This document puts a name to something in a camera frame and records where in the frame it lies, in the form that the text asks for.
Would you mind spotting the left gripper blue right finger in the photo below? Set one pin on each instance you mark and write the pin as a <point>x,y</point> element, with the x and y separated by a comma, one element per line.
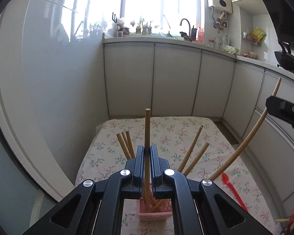
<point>199,207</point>

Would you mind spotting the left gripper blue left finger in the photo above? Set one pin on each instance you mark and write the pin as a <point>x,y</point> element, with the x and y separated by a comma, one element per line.
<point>95,207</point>

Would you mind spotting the pink perforated utensil basket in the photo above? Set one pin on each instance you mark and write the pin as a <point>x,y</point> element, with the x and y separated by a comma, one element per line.
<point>161,213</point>

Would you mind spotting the red plastic spoon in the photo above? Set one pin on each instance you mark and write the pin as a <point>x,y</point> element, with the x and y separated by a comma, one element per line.
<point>226,181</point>

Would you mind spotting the wooden chopstick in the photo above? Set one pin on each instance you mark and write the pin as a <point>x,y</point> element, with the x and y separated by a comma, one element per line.
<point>146,196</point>
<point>189,152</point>
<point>196,159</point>
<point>241,147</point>
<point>129,143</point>
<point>126,143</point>
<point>123,146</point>

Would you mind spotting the white plastic spoon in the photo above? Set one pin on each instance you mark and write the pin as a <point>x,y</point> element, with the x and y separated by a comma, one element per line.
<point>282,220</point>

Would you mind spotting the white lower kitchen cabinets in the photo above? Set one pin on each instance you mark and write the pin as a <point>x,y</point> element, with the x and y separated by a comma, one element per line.
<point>176,78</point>

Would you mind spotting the chrome kitchen faucet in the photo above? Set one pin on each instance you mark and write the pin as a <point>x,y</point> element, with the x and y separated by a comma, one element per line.
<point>185,26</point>

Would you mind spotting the black wok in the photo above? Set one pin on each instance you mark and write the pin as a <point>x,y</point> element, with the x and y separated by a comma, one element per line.
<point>284,57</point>

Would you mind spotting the yellow snack bag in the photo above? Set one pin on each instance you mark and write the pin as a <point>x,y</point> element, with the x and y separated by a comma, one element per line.
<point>258,34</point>

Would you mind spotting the clear glass kettle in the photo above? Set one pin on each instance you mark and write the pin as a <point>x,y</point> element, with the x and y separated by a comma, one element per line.
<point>224,42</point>

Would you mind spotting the red bottle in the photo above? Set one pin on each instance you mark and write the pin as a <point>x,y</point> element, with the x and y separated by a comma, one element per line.
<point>200,34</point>

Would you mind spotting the white door frame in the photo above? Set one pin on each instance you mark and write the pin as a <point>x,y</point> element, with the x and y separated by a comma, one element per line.
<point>17,121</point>

